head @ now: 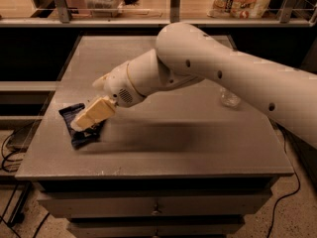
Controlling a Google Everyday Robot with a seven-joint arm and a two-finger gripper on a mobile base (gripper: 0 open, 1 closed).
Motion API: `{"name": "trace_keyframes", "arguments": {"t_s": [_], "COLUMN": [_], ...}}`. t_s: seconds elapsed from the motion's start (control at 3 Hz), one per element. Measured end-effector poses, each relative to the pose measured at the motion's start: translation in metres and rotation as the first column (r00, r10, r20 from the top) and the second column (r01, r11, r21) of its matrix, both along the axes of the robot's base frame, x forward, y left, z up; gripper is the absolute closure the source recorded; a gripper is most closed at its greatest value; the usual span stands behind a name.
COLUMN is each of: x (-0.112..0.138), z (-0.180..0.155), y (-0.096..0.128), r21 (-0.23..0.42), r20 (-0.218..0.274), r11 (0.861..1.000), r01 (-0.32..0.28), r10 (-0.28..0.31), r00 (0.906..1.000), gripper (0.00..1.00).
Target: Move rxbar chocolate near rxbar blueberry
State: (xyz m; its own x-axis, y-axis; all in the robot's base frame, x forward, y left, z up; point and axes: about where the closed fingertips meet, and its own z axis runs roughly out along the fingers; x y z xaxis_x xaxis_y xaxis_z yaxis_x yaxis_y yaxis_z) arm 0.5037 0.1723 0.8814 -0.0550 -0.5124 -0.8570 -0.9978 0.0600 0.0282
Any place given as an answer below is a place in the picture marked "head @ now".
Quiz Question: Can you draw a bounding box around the clear plastic water bottle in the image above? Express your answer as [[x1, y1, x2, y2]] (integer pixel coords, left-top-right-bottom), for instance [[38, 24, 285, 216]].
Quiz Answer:
[[220, 87, 241, 108]]

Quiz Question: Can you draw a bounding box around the grey upper drawer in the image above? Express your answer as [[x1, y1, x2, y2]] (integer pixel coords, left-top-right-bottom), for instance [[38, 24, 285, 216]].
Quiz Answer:
[[38, 190, 271, 219]]

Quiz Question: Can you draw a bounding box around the metal shelf rail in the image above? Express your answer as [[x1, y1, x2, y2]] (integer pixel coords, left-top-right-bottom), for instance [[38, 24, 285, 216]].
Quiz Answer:
[[0, 0, 317, 28]]

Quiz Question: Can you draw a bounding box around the black cables left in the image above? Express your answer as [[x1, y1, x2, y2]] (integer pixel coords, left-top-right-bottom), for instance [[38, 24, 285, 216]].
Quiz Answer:
[[0, 122, 51, 238]]

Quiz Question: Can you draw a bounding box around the blue blueberry rxbar wrapper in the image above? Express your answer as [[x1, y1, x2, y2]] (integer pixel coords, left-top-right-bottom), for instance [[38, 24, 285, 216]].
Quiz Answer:
[[58, 103, 100, 150]]

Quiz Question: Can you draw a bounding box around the grey drawer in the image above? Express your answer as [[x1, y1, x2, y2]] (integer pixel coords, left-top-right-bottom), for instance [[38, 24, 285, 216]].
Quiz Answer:
[[38, 190, 271, 219], [67, 219, 244, 238]]

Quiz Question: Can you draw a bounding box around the clear plastic container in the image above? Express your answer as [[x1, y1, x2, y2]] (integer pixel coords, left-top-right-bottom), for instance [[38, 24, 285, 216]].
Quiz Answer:
[[85, 0, 122, 18]]

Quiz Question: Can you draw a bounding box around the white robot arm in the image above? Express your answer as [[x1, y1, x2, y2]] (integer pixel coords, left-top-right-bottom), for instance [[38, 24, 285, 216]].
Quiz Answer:
[[70, 23, 317, 148]]

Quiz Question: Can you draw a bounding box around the black floor cable right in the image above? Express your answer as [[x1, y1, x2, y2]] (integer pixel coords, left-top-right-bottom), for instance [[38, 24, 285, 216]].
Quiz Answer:
[[265, 124, 302, 238]]

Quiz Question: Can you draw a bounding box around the printed snack bag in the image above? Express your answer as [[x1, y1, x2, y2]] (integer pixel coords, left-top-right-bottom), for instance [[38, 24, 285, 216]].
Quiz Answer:
[[207, 0, 270, 19]]

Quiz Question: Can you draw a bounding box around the black chocolate rxbar wrapper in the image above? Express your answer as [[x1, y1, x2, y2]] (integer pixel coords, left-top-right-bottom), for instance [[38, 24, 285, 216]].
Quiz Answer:
[[84, 121, 105, 139]]

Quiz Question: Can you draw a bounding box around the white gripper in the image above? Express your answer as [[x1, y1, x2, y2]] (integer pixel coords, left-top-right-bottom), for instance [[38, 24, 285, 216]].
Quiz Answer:
[[70, 61, 145, 131]]

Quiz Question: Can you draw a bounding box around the grey lower drawer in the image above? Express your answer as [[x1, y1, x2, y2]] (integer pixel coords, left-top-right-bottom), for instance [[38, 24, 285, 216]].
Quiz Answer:
[[67, 219, 244, 238]]

